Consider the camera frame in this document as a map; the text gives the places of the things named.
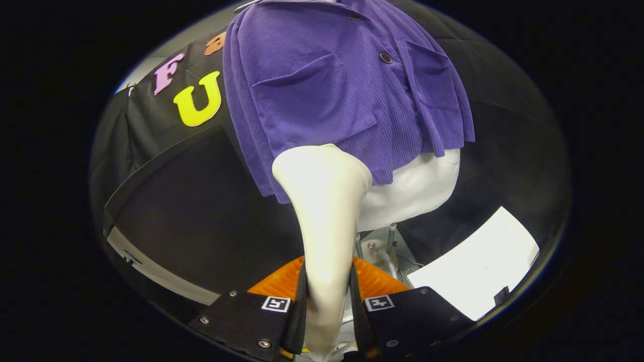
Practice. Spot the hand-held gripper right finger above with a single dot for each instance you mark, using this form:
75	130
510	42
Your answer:
358	317

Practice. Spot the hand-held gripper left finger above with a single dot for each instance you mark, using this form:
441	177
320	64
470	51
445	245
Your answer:
301	311

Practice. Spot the white garment steamer head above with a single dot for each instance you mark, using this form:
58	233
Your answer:
324	211

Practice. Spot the white flat board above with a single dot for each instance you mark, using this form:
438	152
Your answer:
478	266

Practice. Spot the white mannequin torso on stand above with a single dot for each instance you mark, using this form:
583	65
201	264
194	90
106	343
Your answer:
417	191

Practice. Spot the grey drawer cabinet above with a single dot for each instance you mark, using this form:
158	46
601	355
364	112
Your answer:
201	211

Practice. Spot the black backdrop cloth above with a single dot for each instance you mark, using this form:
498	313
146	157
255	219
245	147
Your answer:
503	151

